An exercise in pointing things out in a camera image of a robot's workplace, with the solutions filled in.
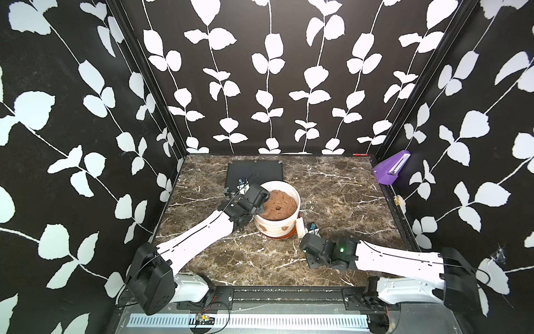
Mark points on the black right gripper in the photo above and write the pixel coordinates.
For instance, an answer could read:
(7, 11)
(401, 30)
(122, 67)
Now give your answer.
(309, 263)

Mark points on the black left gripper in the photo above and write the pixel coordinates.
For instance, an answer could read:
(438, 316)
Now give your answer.
(261, 209)

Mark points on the white ceramic pot with mud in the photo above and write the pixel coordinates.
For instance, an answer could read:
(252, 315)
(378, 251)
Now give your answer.
(281, 210)

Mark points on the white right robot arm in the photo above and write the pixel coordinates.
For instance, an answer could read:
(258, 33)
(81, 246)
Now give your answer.
(443, 278)

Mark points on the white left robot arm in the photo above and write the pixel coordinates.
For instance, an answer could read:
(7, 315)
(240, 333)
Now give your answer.
(154, 278)

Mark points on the black hard case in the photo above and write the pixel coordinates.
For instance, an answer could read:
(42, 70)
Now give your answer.
(253, 171)

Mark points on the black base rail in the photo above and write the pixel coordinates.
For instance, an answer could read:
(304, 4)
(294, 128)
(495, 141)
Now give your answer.
(229, 297)

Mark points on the purple wall bracket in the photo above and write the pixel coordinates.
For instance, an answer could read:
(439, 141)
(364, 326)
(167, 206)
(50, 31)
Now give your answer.
(387, 172)

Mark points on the white perforated cable strip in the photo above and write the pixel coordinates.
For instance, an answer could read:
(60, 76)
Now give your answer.
(254, 321)

